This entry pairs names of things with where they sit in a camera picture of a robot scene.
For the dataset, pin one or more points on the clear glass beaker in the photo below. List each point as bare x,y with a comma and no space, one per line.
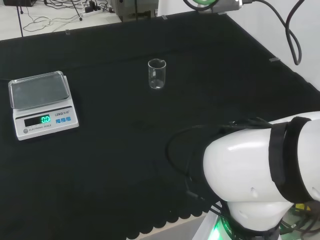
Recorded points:
157,75

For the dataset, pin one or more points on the black bench cloth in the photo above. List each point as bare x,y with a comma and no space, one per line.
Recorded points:
112,162

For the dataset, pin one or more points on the grey metal cabinet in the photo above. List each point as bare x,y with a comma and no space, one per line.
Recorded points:
132,10

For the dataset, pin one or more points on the electronic balance with steel pan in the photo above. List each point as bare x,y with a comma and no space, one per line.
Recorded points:
42,112

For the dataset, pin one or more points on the white power strip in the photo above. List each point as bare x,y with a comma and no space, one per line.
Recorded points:
88,13

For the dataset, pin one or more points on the black tripod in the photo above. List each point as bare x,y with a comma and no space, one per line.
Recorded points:
77,10

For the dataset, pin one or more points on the yellow stop button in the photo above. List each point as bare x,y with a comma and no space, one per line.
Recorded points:
301,207

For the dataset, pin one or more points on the black box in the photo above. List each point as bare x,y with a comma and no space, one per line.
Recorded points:
20,2

